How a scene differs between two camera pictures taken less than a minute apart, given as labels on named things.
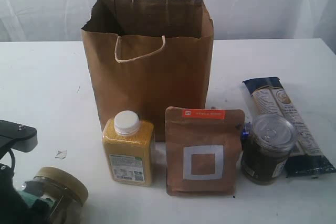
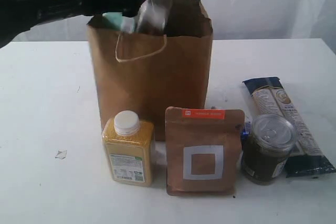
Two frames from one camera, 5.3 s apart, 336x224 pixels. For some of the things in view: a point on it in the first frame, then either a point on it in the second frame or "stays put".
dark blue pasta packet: (308, 158) stays put
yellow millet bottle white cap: (128, 142) stays put
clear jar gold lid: (64, 194) -> (155, 17)
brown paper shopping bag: (144, 55) stays put
